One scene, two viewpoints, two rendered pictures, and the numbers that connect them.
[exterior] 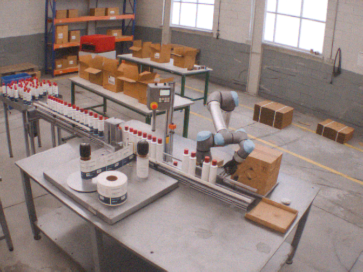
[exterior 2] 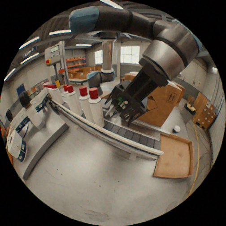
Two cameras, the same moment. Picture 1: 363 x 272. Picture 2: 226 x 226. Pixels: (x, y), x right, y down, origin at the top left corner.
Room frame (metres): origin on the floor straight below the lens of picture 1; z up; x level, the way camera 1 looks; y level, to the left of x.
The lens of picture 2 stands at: (1.91, -0.28, 1.16)
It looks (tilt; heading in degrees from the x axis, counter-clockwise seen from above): 41 degrees down; 352
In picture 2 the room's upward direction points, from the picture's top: straight up
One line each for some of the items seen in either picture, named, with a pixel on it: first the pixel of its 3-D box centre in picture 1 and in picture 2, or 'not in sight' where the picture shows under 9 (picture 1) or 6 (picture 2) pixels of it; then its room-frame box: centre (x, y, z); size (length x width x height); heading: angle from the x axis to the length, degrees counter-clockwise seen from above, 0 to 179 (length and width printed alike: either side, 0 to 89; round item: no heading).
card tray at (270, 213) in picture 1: (272, 213); (179, 156); (1.85, -0.65, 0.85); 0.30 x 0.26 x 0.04; 54
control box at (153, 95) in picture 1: (159, 96); (54, 54); (2.57, 0.19, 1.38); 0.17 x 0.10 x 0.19; 109
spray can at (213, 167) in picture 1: (213, 173); (97, 110); (2.14, -0.24, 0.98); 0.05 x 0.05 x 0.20
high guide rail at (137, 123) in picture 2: (193, 165); (79, 102); (2.30, -0.10, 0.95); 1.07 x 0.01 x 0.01; 54
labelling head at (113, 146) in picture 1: (114, 135); (43, 93); (2.61, 0.55, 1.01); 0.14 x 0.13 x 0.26; 54
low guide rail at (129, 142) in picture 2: (186, 174); (73, 113); (2.24, -0.06, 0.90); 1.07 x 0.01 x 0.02; 54
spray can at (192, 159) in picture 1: (192, 164); (74, 102); (2.25, -0.09, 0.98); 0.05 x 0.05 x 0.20
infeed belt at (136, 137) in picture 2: (159, 165); (63, 106); (2.43, 0.15, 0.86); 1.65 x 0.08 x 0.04; 54
